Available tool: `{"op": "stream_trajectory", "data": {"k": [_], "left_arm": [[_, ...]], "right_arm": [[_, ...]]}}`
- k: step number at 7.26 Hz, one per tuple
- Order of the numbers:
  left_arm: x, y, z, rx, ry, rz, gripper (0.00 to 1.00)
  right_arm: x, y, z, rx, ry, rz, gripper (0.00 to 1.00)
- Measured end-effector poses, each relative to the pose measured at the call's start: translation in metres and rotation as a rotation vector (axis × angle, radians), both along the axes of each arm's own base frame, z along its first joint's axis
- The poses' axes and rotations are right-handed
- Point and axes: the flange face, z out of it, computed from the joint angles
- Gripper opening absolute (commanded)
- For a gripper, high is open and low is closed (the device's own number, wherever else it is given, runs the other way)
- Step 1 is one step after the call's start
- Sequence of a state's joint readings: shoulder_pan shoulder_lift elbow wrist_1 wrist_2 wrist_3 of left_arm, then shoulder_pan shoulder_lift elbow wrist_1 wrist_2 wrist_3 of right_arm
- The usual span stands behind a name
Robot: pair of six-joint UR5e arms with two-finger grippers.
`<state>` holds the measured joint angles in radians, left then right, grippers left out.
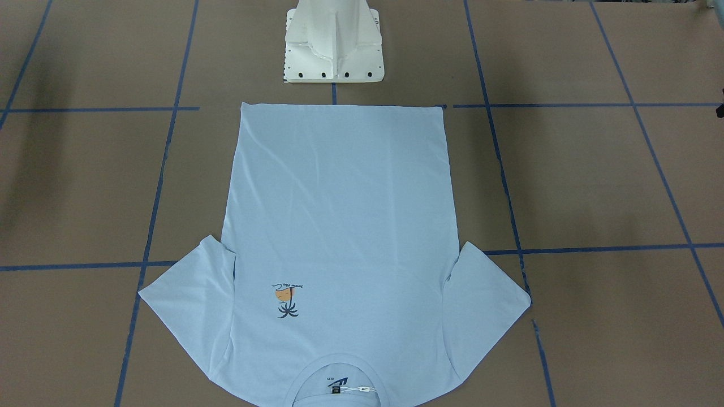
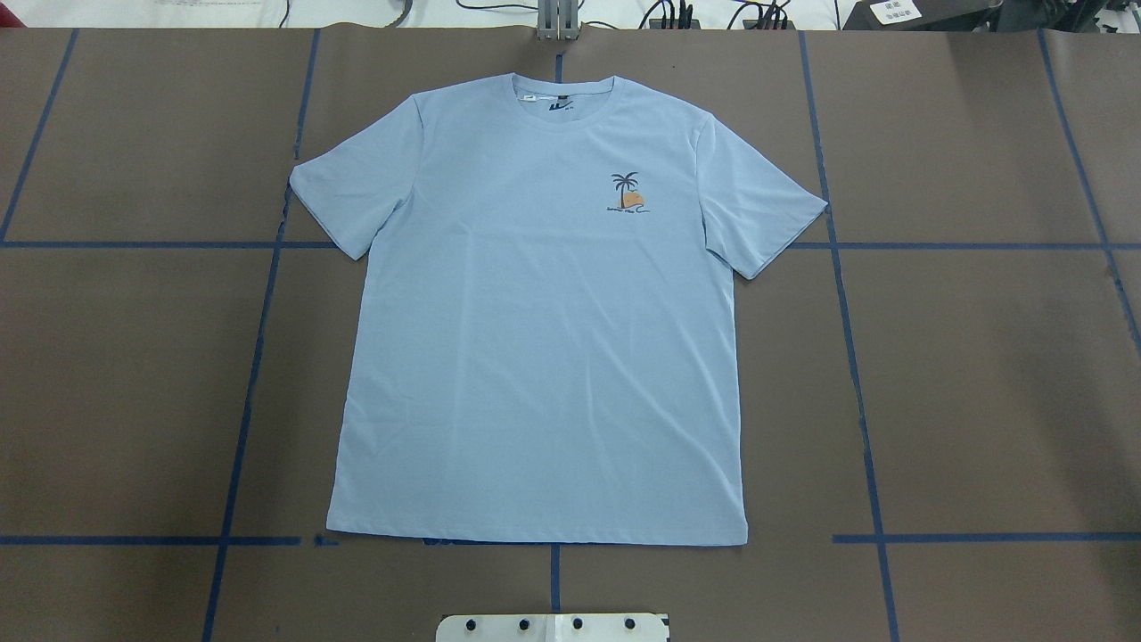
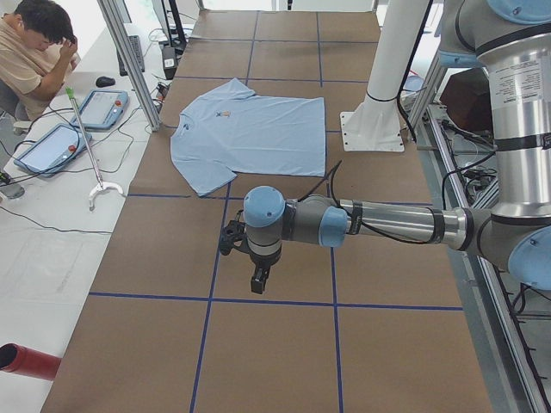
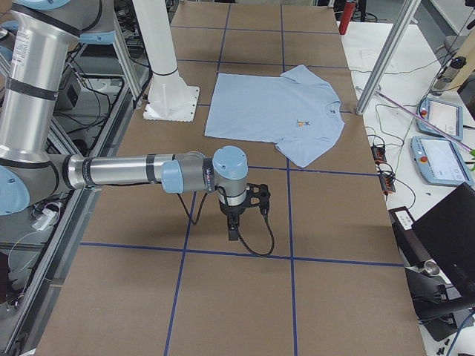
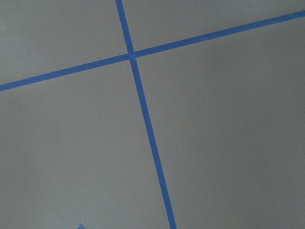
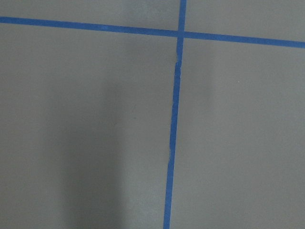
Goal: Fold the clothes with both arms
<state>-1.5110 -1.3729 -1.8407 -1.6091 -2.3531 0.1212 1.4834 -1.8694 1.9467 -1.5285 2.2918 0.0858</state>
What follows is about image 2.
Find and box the grey aluminium camera post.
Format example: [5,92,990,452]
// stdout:
[537,0,581,41]

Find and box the right grey USB hub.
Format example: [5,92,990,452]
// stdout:
[726,1,795,31]

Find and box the light blue t-shirt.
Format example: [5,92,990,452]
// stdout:
[290,74,826,547]

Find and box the left grey USB hub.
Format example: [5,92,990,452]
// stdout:
[638,0,699,31]

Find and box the grey usb hub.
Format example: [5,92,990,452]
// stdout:
[638,0,699,31]
[726,1,795,31]

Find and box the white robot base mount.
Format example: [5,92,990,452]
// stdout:
[435,613,671,641]

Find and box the black box with label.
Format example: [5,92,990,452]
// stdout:
[841,1,1042,33]

